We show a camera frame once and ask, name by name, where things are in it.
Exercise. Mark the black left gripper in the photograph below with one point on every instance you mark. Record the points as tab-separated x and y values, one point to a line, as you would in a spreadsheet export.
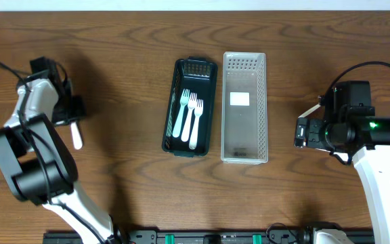
70	110

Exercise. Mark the clear plastic basket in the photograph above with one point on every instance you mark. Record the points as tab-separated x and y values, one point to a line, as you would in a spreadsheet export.
244	135

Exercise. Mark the white label in clear basket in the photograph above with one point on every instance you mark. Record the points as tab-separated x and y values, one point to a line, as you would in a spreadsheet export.
239	99

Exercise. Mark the black plastic basket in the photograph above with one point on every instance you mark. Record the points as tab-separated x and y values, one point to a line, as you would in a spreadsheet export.
199	76

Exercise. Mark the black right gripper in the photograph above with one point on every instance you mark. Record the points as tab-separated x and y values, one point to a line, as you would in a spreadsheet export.
317	126

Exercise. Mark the pale green plastic fork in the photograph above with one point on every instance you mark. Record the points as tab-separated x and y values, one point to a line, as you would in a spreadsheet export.
185	96

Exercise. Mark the white plastic fork angled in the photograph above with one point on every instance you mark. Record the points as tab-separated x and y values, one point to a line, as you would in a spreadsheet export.
198	111

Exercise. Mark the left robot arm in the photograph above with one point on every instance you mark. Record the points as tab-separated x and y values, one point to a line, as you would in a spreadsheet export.
35	162

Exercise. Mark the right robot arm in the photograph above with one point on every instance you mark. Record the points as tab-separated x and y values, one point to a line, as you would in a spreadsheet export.
351	132

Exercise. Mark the white plastic fork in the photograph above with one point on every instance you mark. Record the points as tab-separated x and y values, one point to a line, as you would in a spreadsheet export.
191	106

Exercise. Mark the white plastic spoon lowest right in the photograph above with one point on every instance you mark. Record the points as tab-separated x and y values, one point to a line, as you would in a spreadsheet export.
343	158

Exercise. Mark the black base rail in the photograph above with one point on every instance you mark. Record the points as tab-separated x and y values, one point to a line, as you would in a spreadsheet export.
316	232

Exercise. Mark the white plastic spoon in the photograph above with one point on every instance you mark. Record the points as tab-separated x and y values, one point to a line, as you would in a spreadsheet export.
309	111
76	136

